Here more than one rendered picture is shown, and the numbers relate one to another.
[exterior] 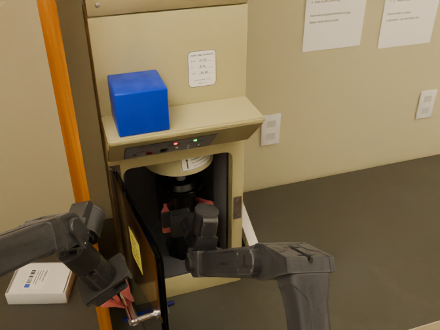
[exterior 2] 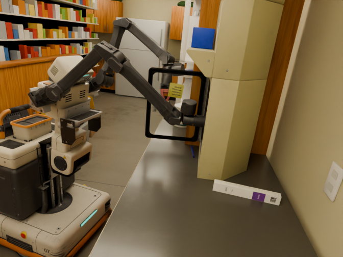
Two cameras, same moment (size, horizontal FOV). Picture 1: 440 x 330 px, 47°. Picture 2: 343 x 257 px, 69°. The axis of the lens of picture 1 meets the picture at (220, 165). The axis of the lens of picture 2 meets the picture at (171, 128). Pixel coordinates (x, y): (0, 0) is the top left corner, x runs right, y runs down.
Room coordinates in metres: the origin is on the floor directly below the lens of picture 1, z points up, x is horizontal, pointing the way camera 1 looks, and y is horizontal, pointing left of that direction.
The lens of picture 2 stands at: (1.31, -1.05, 1.56)
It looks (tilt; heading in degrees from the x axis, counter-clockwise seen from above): 21 degrees down; 113
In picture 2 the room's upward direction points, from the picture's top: 6 degrees clockwise
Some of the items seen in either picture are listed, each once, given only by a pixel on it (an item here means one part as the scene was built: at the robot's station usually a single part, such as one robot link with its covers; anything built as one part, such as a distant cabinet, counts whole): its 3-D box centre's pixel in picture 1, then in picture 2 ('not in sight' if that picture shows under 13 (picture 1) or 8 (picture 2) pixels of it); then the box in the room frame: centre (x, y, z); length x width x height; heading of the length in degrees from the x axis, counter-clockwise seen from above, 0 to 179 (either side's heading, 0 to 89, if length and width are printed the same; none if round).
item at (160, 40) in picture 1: (167, 150); (235, 93); (1.10, 0.13, 1.33); 0.32 x 0.25 x 0.77; 108
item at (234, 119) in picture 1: (183, 137); (200, 60); (0.93, 0.08, 1.46); 0.32 x 0.11 x 0.10; 108
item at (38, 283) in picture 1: (42, 282); not in sight; (1.01, 0.49, 0.96); 0.16 x 0.12 x 0.04; 91
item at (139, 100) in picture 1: (138, 102); (202, 38); (0.90, 0.16, 1.56); 0.10 x 0.10 x 0.09; 18
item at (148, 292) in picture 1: (141, 280); (174, 106); (0.78, 0.17, 1.19); 0.30 x 0.01 x 0.40; 24
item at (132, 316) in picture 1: (137, 306); not in sight; (0.71, 0.17, 1.20); 0.10 x 0.05 x 0.03; 24
